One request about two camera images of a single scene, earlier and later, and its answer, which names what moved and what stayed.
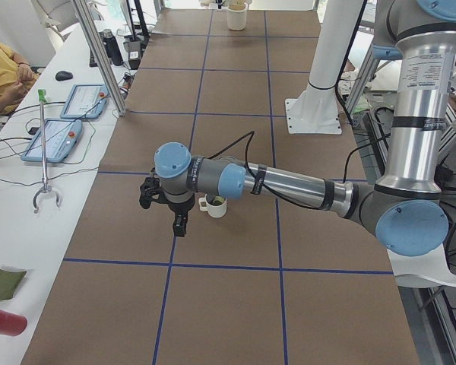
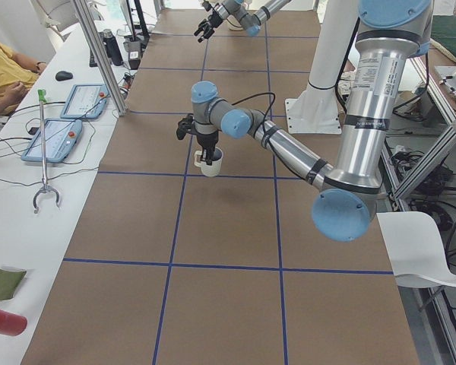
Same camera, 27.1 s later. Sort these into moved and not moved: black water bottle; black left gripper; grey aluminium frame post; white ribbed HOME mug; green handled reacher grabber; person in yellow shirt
Moved: white ribbed HOME mug; black left gripper
Not moved: green handled reacher grabber; grey aluminium frame post; black water bottle; person in yellow shirt
